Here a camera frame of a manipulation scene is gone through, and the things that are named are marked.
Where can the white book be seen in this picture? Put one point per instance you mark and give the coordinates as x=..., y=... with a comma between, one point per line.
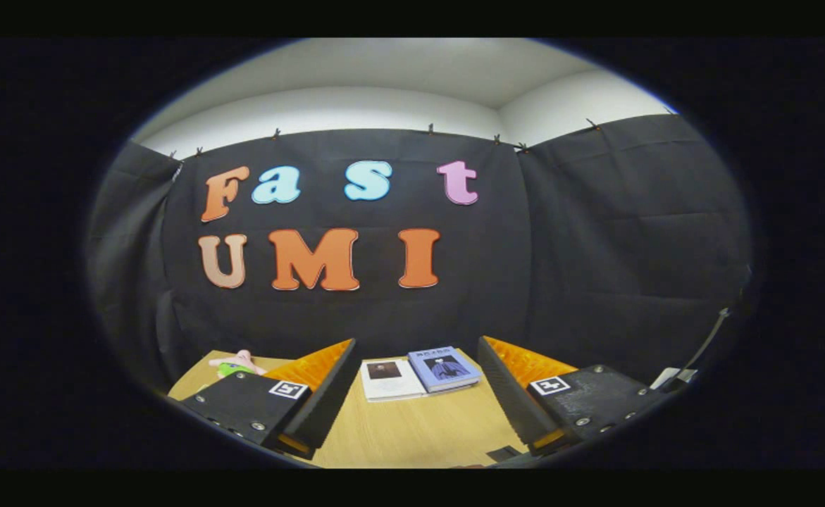
x=394, y=387

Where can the white printed board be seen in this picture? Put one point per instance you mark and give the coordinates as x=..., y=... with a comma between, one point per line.
x=673, y=377

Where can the pink and green plush toy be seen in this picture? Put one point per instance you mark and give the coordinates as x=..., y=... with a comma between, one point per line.
x=232, y=366

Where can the blue book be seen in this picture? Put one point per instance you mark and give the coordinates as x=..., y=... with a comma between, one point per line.
x=447, y=366

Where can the black tape patch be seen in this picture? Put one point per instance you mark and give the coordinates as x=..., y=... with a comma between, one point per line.
x=505, y=454

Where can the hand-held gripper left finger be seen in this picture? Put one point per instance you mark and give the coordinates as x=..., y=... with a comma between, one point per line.
x=324, y=398

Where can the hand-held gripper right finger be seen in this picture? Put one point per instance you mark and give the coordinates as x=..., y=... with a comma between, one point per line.
x=507, y=394

